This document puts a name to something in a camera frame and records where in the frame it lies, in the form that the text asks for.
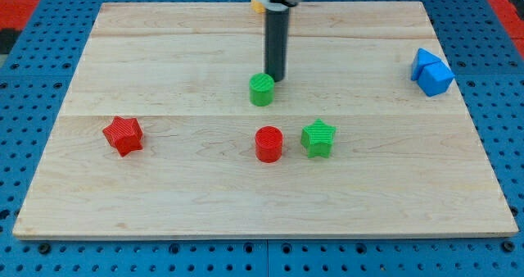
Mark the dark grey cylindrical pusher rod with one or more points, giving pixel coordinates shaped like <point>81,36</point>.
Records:
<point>276,25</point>

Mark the green cylinder block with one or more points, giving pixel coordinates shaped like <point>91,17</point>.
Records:
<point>261,87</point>

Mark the yellow block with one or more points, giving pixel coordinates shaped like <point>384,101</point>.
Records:
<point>257,6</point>

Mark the red cylinder block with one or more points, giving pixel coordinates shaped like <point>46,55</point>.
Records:
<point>268,144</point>

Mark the green star block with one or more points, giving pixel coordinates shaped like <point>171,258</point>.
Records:
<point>318,139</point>

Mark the blue triangle block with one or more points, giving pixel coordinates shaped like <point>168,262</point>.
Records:
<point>422,58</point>

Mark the blue cube block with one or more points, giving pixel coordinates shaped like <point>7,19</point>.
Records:
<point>435,79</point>

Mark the red star block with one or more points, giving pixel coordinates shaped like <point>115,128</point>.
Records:
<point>124,134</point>

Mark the light wooden board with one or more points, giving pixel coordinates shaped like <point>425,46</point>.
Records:
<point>402,165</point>

